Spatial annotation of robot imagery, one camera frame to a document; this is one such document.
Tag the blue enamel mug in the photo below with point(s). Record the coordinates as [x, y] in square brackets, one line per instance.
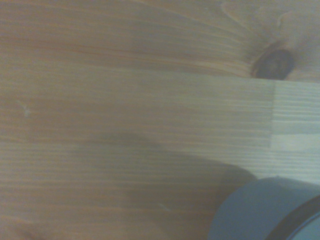
[252, 212]

